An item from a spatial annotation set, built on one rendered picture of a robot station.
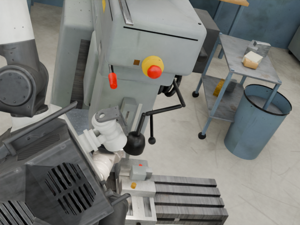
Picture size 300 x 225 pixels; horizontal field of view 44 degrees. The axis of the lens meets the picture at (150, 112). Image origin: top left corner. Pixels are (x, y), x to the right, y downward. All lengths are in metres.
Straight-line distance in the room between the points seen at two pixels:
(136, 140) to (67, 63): 0.66
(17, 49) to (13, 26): 0.05
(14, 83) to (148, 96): 0.56
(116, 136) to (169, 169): 2.38
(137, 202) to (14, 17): 1.00
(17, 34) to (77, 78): 0.90
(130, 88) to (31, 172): 0.56
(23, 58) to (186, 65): 0.45
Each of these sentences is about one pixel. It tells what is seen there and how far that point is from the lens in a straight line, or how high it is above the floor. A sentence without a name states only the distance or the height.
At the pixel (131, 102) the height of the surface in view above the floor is 1.55.
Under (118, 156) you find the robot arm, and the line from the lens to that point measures 1.47.
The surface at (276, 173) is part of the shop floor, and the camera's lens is 3.92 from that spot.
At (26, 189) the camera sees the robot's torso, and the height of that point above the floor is 1.63.
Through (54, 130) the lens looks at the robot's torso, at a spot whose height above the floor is 1.67.
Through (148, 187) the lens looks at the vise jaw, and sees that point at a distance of 1.64.
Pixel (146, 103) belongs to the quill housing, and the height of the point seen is 1.53.
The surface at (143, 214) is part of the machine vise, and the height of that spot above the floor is 1.04.
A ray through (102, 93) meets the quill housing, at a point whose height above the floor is 1.55.
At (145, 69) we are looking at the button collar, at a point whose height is 1.75.
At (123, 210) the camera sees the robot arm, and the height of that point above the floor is 1.44.
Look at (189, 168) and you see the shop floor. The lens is 3.45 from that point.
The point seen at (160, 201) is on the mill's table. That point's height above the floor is 0.97.
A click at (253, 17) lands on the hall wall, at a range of 6.40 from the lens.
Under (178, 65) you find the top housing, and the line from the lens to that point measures 1.06.
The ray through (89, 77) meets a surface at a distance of 1.44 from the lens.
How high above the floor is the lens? 2.25
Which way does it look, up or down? 35 degrees down
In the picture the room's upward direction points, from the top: 19 degrees clockwise
